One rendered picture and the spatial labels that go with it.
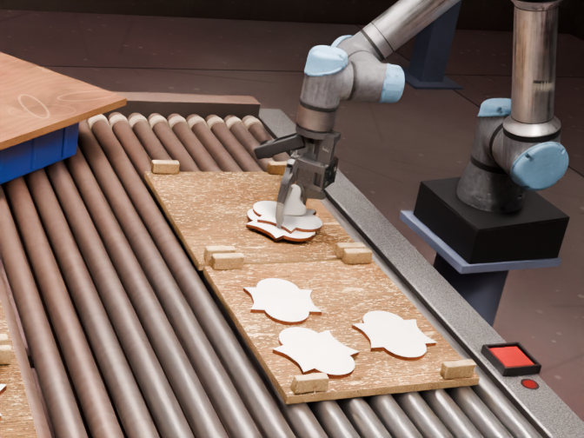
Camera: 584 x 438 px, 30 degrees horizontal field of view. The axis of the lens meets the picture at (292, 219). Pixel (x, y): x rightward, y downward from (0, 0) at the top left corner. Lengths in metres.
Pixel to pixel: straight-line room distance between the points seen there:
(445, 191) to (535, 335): 1.64
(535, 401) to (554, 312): 2.39
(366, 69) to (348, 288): 0.41
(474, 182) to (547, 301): 1.94
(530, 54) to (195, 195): 0.73
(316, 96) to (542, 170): 0.51
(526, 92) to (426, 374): 0.67
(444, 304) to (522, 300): 2.20
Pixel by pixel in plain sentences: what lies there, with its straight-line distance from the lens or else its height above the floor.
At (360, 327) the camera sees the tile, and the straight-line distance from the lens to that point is 1.88.
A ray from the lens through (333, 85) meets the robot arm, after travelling 2.05.
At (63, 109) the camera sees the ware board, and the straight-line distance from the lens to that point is 2.36.
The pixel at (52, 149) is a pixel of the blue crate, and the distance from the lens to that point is 2.36.
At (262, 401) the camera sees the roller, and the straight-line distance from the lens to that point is 1.69.
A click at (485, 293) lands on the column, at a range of 2.51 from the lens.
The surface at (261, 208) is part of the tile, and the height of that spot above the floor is 0.96.
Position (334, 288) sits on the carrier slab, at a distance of 2.00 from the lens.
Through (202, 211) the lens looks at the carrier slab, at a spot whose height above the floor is 0.94.
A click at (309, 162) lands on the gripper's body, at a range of 2.10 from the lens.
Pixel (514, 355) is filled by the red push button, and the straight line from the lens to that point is 1.96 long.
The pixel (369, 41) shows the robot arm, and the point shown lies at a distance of 2.20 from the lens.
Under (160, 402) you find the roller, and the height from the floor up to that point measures 0.92.
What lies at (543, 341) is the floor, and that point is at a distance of 4.02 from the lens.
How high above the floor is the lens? 1.87
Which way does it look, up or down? 25 degrees down
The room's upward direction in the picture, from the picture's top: 11 degrees clockwise
